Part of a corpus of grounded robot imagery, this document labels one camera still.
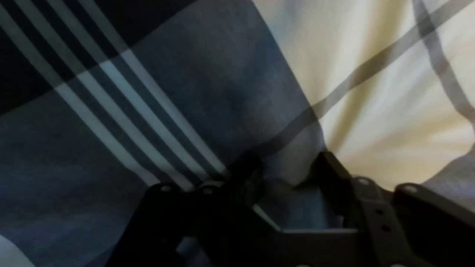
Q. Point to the plaid blue cream duvet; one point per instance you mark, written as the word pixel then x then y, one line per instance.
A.
pixel 208 79

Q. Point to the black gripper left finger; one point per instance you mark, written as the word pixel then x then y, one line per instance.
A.
pixel 168 223

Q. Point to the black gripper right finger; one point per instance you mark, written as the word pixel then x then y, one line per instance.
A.
pixel 395 223

